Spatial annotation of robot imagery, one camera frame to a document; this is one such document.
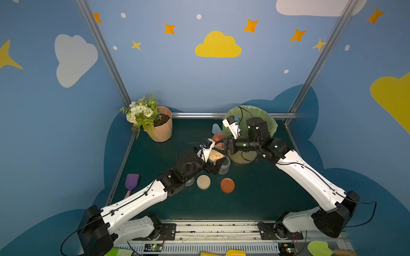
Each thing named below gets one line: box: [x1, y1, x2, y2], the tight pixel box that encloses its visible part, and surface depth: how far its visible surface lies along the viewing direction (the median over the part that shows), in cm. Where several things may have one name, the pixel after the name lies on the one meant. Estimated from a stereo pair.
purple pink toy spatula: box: [124, 173, 140, 199], surface depth 92 cm
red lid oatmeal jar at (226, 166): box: [218, 155, 231, 175], surface depth 95 cm
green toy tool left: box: [104, 247, 134, 256], surface depth 69 cm
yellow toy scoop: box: [199, 249, 247, 256], surface depth 70 cm
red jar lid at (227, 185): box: [220, 177, 235, 194], surface depth 91 cm
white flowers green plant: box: [120, 91, 163, 140], surface depth 87 cm
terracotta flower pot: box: [146, 106, 173, 143], surface depth 103 cm
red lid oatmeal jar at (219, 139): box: [212, 132, 228, 151], surface depth 63 cm
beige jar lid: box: [196, 174, 211, 190], surface depth 92 cm
